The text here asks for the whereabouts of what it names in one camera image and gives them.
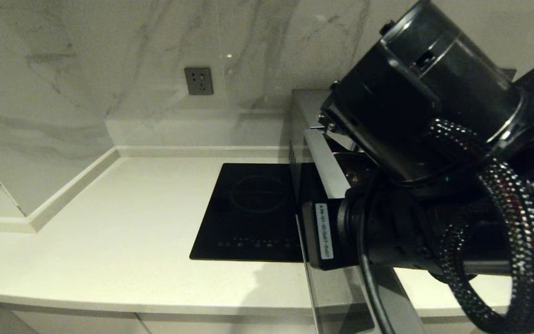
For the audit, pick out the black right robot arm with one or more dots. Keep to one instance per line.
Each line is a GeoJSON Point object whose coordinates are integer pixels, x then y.
{"type": "Point", "coordinates": [434, 116]}

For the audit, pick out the grey single wall socket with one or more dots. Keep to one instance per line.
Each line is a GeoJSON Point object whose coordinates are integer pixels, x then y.
{"type": "Point", "coordinates": [198, 81]}

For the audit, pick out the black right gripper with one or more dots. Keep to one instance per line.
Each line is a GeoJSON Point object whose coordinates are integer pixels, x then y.
{"type": "Point", "coordinates": [336, 232]}

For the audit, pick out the black induction cooktop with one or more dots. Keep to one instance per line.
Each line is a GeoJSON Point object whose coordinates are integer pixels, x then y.
{"type": "Point", "coordinates": [248, 208]}

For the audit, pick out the white cabinet door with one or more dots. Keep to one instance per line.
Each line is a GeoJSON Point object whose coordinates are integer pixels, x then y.
{"type": "Point", "coordinates": [225, 325]}

